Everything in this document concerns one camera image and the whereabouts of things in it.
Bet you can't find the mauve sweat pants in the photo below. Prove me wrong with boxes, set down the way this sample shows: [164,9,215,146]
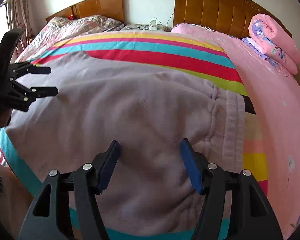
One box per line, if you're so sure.
[5,50,246,237]

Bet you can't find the pink floral quilt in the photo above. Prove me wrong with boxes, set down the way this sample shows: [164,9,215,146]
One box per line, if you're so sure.
[16,15,125,62]

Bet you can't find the rainbow striped blanket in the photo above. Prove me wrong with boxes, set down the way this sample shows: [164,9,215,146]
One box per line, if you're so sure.
[0,32,268,239]

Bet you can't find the floral covered nightstand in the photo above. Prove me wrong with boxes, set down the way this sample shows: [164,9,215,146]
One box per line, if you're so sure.
[121,24,171,32]

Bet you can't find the white charger plug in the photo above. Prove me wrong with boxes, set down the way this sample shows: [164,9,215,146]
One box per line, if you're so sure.
[149,17,158,31]

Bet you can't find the rolled pink quilt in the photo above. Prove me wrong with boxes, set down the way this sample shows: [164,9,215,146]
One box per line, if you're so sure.
[245,14,300,75]

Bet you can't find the left wooden headboard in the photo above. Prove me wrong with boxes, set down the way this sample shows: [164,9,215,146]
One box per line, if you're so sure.
[46,0,125,23]

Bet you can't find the pink bed sheet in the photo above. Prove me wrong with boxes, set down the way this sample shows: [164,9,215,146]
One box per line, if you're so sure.
[172,24,300,239]

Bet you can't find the right wooden headboard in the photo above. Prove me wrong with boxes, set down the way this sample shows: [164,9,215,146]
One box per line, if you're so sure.
[173,0,291,38]

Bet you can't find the floral pink curtain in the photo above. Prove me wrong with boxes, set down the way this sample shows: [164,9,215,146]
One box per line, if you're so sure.
[8,0,33,56]

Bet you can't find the eyeglasses on nightstand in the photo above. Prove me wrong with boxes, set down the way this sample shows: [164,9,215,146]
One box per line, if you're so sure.
[125,24,149,30]

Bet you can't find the wooden headboard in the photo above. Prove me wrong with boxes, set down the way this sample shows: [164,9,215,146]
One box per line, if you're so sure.
[46,0,125,23]
[173,0,291,38]

